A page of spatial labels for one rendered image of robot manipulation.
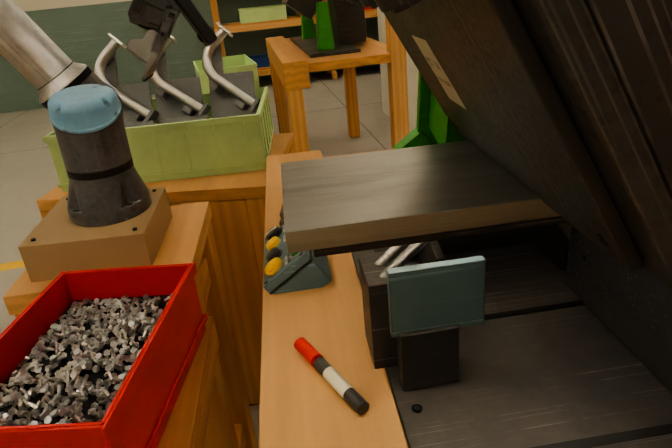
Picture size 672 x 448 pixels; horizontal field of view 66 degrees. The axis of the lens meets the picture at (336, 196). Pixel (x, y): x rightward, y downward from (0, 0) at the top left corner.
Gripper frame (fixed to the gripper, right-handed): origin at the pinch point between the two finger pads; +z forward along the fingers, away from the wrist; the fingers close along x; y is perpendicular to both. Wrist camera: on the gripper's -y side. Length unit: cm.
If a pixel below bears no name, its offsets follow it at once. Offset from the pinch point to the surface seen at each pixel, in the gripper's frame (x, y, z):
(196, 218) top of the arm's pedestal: -2.5, -18.6, 24.3
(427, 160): 66, -28, 2
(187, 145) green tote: -45.0, -14.3, 11.3
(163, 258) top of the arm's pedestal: 12.1, -13.8, 31.1
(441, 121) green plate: 58, -33, -4
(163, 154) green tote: -48, -9, 16
